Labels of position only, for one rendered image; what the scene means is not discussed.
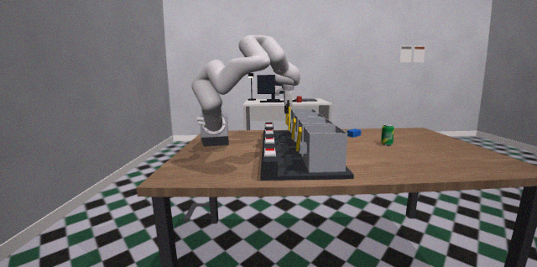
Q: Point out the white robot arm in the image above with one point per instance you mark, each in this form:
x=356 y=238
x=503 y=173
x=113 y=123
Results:
x=214 y=76

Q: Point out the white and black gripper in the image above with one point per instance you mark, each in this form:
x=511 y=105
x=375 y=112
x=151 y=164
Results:
x=288 y=98

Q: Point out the green drink can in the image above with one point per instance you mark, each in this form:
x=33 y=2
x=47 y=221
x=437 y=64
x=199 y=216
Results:
x=387 y=134

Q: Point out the blue plastic box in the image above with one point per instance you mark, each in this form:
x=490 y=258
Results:
x=354 y=132

